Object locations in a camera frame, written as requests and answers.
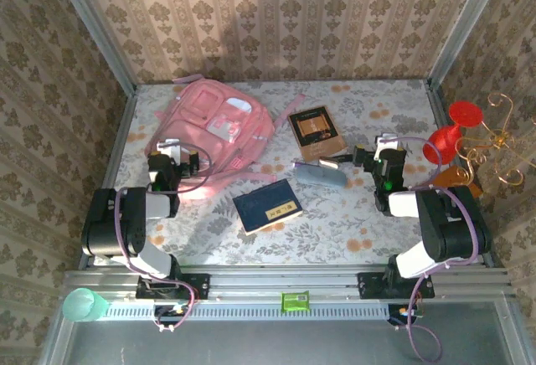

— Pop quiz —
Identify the grey pencil case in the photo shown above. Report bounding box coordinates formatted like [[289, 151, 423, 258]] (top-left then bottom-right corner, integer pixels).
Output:
[[291, 161, 348, 190]]

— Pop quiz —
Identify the black connector board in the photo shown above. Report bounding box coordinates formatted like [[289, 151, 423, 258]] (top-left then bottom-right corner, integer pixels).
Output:
[[153, 304, 197, 329], [387, 304, 424, 328]]

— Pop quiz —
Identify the orange wooden block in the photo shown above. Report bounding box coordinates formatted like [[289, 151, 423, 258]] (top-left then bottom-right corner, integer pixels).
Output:
[[430, 165, 483, 198]]

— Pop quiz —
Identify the green tissue packet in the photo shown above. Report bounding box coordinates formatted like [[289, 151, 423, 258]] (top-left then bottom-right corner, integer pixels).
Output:
[[280, 290, 311, 312]]

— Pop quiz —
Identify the wide aluminium base beam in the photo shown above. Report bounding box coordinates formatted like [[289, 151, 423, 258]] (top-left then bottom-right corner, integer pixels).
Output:
[[62, 263, 516, 301]]

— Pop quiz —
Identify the brown black cover book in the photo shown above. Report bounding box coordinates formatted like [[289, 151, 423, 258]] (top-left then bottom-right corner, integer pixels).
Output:
[[286, 105, 348, 163]]

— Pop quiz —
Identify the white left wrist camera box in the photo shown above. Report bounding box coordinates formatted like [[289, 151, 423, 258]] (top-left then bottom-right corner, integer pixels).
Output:
[[156, 138, 182, 161]]

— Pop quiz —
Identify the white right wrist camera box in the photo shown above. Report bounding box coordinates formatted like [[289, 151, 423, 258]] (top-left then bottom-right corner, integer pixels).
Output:
[[375, 133, 399, 160]]

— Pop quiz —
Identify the floral tablecloth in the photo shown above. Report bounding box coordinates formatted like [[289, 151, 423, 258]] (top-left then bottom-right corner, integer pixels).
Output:
[[94, 79, 489, 266]]

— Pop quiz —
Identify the red hourglass vase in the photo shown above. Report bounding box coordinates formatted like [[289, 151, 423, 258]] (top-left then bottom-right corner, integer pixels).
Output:
[[421, 100, 485, 166]]

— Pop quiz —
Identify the pink school backpack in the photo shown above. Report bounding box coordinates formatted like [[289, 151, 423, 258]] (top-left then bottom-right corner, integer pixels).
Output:
[[144, 75, 307, 197]]

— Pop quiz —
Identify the grey slotted cable duct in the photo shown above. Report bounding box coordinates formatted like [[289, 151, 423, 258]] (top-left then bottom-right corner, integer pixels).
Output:
[[100, 301, 393, 322]]

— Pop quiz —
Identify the grey metal panel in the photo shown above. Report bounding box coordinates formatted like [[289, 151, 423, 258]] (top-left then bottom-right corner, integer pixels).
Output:
[[39, 301, 531, 365]]

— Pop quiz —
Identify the teal plastic cup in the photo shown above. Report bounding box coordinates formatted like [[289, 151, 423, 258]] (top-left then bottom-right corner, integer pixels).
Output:
[[61, 287, 111, 323]]

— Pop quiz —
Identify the gold wire ornament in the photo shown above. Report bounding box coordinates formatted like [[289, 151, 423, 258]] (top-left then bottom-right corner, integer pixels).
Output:
[[454, 91, 536, 186]]

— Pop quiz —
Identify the aluminium frame post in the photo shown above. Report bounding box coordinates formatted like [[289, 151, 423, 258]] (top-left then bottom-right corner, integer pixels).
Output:
[[48, 0, 137, 94], [426, 0, 510, 90]]

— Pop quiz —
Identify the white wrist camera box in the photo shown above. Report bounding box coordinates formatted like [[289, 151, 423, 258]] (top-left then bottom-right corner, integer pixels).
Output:
[[156, 138, 182, 161], [375, 133, 399, 160]]

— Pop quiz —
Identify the navy blue book yellow label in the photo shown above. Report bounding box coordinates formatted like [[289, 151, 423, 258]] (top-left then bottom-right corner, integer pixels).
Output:
[[232, 178, 304, 237]]

